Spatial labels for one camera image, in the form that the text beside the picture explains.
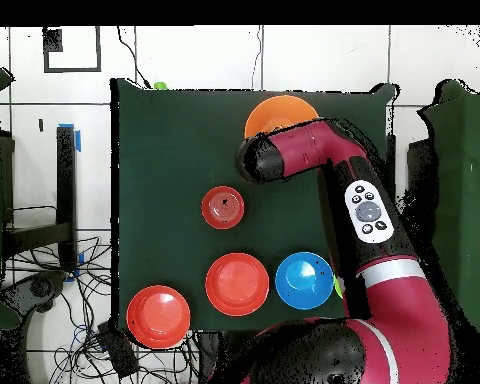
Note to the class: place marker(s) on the small red bowl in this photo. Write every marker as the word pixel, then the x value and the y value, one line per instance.
pixel 222 207

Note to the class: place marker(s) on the large red bowl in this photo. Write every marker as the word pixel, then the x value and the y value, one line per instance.
pixel 158 316
pixel 237 284

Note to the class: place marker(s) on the blue bowl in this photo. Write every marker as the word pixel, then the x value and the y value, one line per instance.
pixel 304 280

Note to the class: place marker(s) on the large orange bowl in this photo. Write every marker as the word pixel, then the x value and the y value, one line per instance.
pixel 276 112

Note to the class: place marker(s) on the large green bowl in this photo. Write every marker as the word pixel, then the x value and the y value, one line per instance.
pixel 337 286

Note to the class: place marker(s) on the green cup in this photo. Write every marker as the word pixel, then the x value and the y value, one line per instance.
pixel 160 85

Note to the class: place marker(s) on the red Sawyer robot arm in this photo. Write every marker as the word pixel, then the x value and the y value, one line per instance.
pixel 384 300

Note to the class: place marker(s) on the dark green table cloth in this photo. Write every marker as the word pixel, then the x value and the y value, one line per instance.
pixel 176 140

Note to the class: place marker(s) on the blue tape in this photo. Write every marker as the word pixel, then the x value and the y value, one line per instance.
pixel 78 140

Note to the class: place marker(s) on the black power strip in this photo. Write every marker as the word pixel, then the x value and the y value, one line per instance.
pixel 120 354

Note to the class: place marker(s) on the black chair base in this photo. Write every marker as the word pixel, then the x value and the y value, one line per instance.
pixel 40 288

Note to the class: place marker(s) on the black stool frame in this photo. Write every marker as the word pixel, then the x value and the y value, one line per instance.
pixel 422 168
pixel 66 180

